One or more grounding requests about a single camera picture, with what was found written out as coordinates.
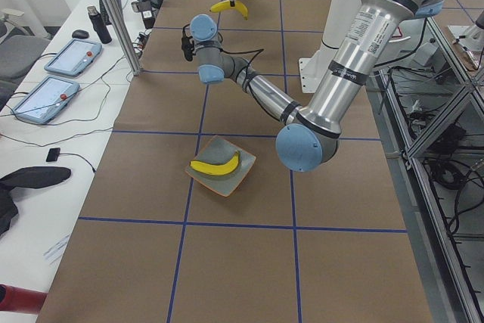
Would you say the yellow banana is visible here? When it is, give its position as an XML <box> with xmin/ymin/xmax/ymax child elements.
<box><xmin>190</xmin><ymin>151</ymin><xmax>240</xmax><ymax>176</ymax></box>
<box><xmin>209</xmin><ymin>0</ymin><xmax>249</xmax><ymax>20</ymax></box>

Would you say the grey square plate orange rim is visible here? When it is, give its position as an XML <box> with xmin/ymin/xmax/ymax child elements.
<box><xmin>185</xmin><ymin>135</ymin><xmax>256</xmax><ymax>197</ymax></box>

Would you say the black water bottle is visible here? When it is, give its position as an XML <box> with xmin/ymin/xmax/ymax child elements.
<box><xmin>87</xmin><ymin>6</ymin><xmax>112</xmax><ymax>44</ymax></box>

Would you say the black computer mouse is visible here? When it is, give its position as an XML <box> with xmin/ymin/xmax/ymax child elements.
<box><xmin>71</xmin><ymin>30</ymin><xmax>89</xmax><ymax>39</ymax></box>

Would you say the upper blue teach pendant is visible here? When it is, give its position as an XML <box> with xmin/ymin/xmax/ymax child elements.
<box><xmin>44</xmin><ymin>39</ymin><xmax>103</xmax><ymax>77</ymax></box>

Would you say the blue teach pendant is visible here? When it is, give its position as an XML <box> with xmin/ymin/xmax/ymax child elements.
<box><xmin>44</xmin><ymin>39</ymin><xmax>103</xmax><ymax>77</ymax></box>
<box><xmin>11</xmin><ymin>76</ymin><xmax>80</xmax><ymax>125</ymax></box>

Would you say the lower blue teach pendant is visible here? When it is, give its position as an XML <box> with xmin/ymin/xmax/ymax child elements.
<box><xmin>11</xmin><ymin>76</ymin><xmax>80</xmax><ymax>125</ymax></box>

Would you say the grey office chair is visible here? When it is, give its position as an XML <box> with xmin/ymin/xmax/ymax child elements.
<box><xmin>1</xmin><ymin>8</ymin><xmax>50</xmax><ymax>108</ymax></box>

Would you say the small black device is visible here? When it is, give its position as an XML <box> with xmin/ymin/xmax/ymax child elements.
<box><xmin>45</xmin><ymin>148</ymin><xmax>61</xmax><ymax>163</ymax></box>

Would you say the black cloth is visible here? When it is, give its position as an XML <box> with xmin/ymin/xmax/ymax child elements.
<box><xmin>1</xmin><ymin>166</ymin><xmax>72</xmax><ymax>238</ymax></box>

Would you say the paper sheet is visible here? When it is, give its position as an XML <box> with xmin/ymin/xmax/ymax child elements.
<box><xmin>43</xmin><ymin>234</ymin><xmax>70</xmax><ymax>264</ymax></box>

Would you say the red cylinder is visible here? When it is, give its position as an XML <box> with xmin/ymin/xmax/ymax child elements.
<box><xmin>1</xmin><ymin>284</ymin><xmax>48</xmax><ymax>315</ymax></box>

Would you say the aluminium frame post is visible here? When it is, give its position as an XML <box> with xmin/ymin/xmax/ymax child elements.
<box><xmin>102</xmin><ymin>0</ymin><xmax>141</xmax><ymax>76</ymax></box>

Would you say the aluminium frame rack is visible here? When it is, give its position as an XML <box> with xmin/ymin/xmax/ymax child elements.
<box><xmin>368</xmin><ymin>8</ymin><xmax>483</xmax><ymax>322</ymax></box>

